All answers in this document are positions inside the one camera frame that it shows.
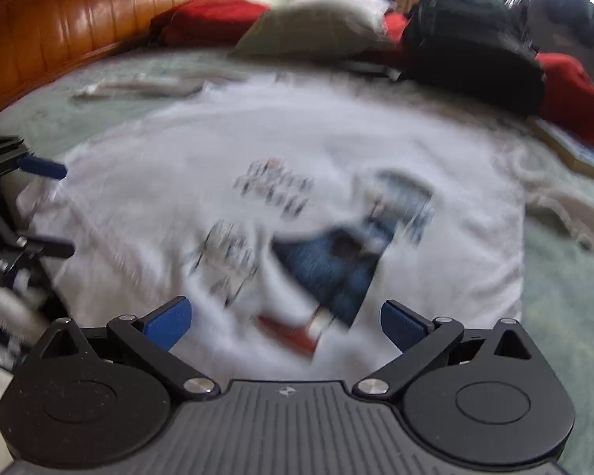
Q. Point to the red cloth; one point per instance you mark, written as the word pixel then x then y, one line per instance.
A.
pixel 574 94

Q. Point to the grey pillow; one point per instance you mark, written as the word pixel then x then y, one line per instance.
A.
pixel 317 24

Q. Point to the white printed long-sleeve shirt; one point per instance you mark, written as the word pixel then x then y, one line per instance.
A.
pixel 178 158

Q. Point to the wooden headboard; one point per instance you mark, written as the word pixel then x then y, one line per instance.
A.
pixel 79 15

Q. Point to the black backpack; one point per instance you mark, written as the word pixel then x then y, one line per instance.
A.
pixel 470 49

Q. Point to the clothes rack with garments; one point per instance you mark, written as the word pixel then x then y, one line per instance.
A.
pixel 564 15

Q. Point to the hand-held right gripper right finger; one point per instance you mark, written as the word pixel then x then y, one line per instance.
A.
pixel 401 324

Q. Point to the red pillow at headboard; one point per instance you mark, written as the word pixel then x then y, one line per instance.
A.
pixel 213 20

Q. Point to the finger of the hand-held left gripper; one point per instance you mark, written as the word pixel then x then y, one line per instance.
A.
pixel 44 250
pixel 44 168

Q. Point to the paperback book with blue cover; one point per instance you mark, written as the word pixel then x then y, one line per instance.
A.
pixel 579 153

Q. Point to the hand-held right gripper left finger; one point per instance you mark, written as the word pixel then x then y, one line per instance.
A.
pixel 171 321

